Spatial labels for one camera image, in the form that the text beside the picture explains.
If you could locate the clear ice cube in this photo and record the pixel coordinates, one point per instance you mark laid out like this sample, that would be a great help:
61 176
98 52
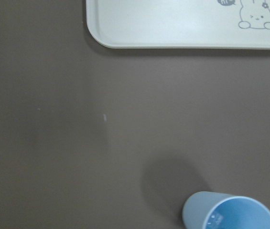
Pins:
215 221

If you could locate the light blue cup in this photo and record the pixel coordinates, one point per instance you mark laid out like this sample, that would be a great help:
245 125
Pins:
239 212

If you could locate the cream rabbit tray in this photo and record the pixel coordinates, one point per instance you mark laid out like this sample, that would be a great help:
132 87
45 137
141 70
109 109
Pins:
164 24

